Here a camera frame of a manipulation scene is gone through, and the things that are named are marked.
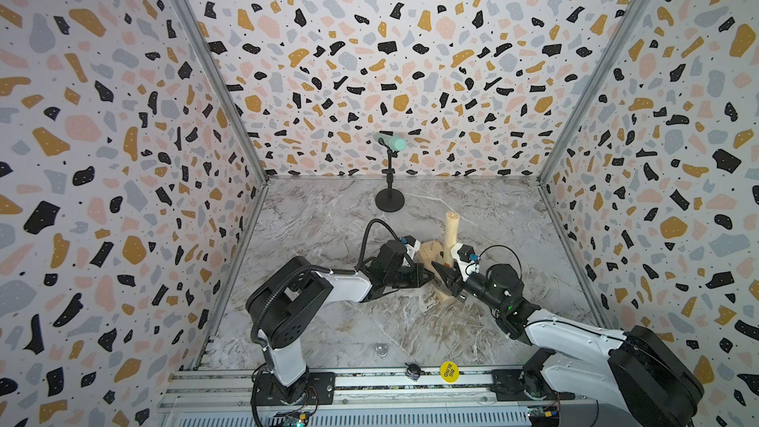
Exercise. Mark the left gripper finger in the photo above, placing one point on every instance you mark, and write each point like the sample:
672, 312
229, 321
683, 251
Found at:
425, 274
424, 282

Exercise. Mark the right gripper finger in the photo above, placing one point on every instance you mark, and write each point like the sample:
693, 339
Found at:
454, 295
444, 272

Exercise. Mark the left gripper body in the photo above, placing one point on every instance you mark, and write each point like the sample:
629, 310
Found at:
407, 277

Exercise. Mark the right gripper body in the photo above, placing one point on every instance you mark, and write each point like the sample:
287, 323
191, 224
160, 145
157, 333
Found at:
465, 285

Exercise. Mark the wooden block with nails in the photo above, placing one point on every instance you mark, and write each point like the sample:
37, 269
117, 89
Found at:
433, 251

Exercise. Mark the wooden handle claw hammer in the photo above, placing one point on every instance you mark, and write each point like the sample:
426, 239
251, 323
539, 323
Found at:
452, 223

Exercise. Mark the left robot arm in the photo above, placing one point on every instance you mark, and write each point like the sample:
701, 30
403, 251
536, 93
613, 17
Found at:
283, 307

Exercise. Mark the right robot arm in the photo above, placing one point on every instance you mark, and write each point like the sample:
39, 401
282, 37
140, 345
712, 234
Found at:
632, 370

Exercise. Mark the small clear disc on table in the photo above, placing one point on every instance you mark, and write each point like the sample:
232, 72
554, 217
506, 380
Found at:
382, 350

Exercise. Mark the yellow round sticker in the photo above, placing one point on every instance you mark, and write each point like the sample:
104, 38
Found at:
450, 372

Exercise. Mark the microphone on black stand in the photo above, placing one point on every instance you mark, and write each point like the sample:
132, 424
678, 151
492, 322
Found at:
390, 200

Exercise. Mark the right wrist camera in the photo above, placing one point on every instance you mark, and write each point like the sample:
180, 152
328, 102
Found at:
465, 259

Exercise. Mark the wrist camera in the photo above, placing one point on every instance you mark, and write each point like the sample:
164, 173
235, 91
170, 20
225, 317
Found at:
412, 246
465, 259

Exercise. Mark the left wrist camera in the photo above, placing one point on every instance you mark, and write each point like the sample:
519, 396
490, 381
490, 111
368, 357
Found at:
412, 246

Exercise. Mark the black knob on rail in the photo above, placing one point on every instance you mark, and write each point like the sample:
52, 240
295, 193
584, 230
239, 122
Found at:
413, 371

